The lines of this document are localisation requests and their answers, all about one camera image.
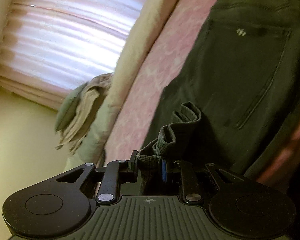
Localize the pink floral bed sheet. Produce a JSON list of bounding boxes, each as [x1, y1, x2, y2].
[[100, 0, 300, 198]]

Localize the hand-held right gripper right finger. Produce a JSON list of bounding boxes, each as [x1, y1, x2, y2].
[[161, 159, 243, 204]]

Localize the folded beige blanket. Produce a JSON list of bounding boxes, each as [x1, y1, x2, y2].
[[55, 72, 115, 153]]

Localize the long rolled blanket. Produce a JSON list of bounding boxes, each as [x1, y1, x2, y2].
[[102, 0, 193, 156]]

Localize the olive cushion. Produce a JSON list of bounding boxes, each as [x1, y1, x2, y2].
[[54, 83, 91, 133]]

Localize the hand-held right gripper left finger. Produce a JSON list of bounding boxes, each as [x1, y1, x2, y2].
[[56, 150, 140, 204]]

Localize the pink curtain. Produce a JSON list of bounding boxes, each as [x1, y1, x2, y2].
[[0, 0, 161, 111]]

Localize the dark grey jeans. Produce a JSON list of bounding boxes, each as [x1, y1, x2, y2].
[[137, 0, 300, 198]]

